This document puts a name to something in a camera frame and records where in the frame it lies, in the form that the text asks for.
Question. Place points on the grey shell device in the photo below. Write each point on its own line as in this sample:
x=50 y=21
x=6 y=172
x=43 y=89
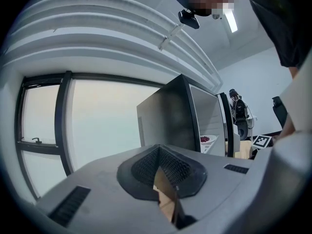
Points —
x=243 y=127

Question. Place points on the ceiling light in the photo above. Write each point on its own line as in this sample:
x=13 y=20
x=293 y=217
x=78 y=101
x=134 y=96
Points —
x=231 y=21

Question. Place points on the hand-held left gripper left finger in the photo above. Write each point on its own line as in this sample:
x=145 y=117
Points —
x=97 y=179

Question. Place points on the black office chair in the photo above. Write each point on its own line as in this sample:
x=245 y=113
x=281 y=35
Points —
x=279 y=111

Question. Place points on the black head camera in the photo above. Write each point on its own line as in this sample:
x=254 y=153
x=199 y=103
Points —
x=189 y=19

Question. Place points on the black mini fridge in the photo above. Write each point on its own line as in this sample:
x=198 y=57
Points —
x=168 y=116

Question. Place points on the person's black clothing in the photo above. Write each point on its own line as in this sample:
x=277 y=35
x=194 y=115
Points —
x=280 y=21

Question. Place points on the black backpack rig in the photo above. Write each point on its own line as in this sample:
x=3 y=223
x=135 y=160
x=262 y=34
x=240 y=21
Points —
x=241 y=108

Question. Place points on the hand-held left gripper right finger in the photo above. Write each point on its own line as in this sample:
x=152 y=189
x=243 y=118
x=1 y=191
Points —
x=219 y=179

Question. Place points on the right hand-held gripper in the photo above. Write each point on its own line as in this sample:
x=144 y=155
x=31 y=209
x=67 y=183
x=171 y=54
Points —
x=262 y=141

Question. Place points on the white ceiling pipe bundle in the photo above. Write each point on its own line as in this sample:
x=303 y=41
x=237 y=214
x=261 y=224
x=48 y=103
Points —
x=97 y=21

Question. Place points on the red item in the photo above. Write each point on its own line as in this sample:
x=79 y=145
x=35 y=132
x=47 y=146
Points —
x=205 y=138

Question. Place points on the round ceiling sensor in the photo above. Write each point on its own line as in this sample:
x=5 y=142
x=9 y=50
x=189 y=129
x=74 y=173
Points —
x=215 y=16

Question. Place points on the white plate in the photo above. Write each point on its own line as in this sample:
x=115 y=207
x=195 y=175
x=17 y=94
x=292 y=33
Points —
x=213 y=138

